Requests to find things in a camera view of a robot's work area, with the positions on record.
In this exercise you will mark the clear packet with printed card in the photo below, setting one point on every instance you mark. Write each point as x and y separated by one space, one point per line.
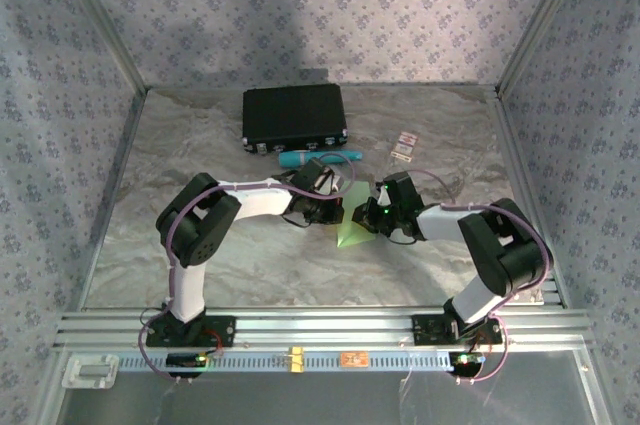
404 145

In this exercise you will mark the light green paper sheet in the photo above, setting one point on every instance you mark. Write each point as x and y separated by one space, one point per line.
352 232

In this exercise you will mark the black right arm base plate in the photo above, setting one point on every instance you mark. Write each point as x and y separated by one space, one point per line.
425 330

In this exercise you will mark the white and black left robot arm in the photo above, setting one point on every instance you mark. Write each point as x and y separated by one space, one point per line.
260 200

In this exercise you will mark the white plastic bracket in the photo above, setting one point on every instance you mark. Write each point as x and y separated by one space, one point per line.
90 371

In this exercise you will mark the aluminium frame side rail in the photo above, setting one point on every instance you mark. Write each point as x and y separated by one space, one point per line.
527 195
116 195

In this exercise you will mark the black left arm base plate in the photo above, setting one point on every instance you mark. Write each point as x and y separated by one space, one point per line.
225 332

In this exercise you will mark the aluminium mounting rail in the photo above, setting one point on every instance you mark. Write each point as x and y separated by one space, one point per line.
325 327

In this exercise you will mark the orange label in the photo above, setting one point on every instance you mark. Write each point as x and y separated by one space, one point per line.
355 359

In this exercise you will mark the aluminium frame post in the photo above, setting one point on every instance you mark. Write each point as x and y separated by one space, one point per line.
541 20

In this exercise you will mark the teal cylindrical pen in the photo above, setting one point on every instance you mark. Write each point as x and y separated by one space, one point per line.
292 160

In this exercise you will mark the grey metal front panel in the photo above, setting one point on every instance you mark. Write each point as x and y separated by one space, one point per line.
325 400

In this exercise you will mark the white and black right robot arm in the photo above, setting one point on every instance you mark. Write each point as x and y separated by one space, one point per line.
445 222

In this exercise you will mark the black hard case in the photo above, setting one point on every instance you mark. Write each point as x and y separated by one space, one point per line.
292 115

